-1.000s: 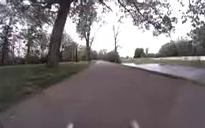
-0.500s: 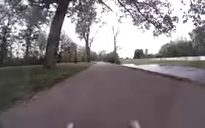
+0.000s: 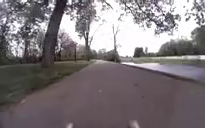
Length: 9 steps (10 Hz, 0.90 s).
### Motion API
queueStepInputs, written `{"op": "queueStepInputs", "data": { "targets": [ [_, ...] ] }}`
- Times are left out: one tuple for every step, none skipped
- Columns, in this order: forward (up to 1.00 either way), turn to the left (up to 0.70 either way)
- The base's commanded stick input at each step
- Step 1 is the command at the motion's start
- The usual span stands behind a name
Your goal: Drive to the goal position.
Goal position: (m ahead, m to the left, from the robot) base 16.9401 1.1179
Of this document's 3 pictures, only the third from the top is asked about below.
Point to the dark bush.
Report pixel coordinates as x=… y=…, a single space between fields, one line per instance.
x=111 y=55

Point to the bare thin tree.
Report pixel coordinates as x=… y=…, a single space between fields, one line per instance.
x=114 y=43

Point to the dark pole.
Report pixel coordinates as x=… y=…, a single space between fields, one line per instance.
x=75 y=53

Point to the reddish asphalt path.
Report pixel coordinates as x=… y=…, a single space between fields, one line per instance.
x=116 y=93

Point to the dark distant tree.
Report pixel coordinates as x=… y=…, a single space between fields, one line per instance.
x=138 y=52

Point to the grass bank across water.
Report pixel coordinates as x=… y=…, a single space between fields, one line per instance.
x=156 y=60

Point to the thick leaning tree trunk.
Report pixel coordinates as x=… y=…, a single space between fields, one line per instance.
x=51 y=36

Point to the robot's own part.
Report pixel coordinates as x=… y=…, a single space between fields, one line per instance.
x=69 y=125
x=134 y=124

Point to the grass verge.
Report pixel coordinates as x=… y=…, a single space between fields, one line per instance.
x=30 y=76

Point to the canal water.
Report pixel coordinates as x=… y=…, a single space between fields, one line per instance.
x=183 y=70

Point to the trees across the water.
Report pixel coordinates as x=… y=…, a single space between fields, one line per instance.
x=190 y=45

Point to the row of trees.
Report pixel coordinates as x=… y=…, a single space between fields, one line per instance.
x=10 y=40

